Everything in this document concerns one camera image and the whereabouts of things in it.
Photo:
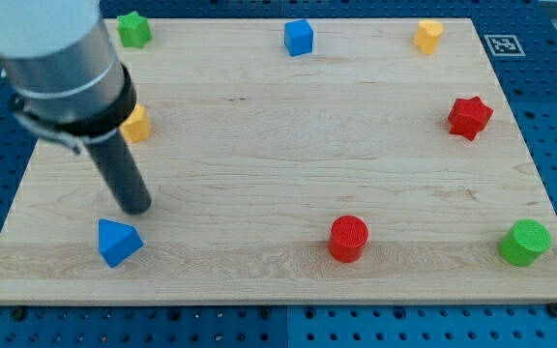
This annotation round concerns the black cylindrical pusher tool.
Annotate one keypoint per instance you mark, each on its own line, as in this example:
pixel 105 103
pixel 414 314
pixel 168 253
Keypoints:
pixel 113 158

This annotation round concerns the yellow hexagon block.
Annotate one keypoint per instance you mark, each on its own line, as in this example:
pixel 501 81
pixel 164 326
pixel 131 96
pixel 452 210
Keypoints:
pixel 137 127

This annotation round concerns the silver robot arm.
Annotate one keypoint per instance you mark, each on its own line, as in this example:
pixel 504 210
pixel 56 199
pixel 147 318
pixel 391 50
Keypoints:
pixel 71 88

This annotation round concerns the blue triangle block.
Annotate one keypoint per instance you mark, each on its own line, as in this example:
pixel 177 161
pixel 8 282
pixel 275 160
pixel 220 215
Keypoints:
pixel 117 241

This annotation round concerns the green star block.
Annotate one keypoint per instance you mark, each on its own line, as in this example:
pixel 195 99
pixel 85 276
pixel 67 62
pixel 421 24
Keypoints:
pixel 133 30

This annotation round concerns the wooden board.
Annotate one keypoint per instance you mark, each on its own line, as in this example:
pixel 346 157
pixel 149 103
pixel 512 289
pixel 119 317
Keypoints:
pixel 254 153

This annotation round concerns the blue cube block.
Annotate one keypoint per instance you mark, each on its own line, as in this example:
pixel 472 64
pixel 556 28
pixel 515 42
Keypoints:
pixel 298 37

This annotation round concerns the red cylinder block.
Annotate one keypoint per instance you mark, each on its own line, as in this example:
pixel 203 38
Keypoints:
pixel 348 239

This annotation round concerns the yellow heart block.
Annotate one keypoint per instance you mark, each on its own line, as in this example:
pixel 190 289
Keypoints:
pixel 428 35

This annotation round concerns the red star block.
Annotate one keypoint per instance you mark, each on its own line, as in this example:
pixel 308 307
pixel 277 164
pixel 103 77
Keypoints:
pixel 468 117

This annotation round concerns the white fiducial marker tag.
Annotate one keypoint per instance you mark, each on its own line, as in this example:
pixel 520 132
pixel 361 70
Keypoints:
pixel 504 45

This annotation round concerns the green cylinder block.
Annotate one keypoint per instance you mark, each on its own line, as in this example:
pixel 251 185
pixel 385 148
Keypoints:
pixel 525 242

